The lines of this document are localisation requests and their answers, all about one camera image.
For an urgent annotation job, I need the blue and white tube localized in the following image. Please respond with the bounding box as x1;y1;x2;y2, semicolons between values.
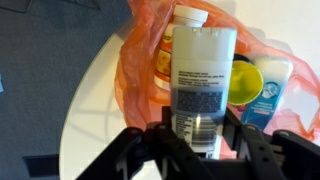
240;54;294;133

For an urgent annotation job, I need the red plastic bag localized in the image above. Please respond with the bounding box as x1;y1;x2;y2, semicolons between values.
114;0;320;158

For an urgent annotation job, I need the white and blue bottle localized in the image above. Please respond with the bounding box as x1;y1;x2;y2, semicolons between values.
169;26;238;160

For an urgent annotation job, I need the orange bottle white cap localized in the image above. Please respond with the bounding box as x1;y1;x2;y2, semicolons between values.
153;4;209;93

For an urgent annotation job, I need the yellow cap bottle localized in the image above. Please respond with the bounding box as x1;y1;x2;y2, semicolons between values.
227;53;265;107

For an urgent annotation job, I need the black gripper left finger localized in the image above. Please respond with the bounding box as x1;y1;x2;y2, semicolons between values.
75;105;218;180

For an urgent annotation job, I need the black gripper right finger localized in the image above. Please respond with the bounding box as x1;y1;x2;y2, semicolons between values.
221;106;320;180

